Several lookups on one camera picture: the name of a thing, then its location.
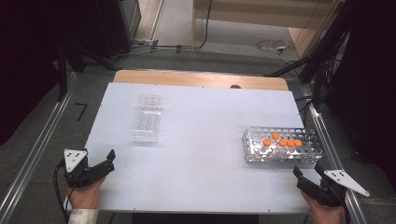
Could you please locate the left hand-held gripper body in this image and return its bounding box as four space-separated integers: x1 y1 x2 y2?
64 148 98 189

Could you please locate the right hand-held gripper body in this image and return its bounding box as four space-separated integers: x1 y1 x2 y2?
307 169 371 207

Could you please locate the metal tube rack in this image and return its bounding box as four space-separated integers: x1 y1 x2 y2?
241 125 325 164

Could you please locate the clear acrylic tube rack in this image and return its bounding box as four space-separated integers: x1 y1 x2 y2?
130 93 163 145

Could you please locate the person's left hand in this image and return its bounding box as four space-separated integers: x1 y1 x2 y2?
66 176 106 210

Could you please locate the person's right hand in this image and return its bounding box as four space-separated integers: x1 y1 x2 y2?
301 191 347 224

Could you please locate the dark cabinet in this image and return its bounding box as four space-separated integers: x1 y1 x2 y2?
92 0 142 59

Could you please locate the light wooden desk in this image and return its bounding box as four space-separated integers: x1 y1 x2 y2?
191 0 344 59

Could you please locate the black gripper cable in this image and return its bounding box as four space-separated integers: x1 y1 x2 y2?
52 159 71 224

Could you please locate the aluminium rail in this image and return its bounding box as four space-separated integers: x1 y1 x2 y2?
0 72 78 224
306 102 369 224

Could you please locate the floor cable bundle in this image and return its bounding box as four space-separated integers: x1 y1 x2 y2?
111 37 193 59

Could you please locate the white cable coil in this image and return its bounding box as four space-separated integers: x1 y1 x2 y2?
255 39 288 54

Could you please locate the hanging black cable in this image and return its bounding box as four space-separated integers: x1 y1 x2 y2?
198 0 214 50

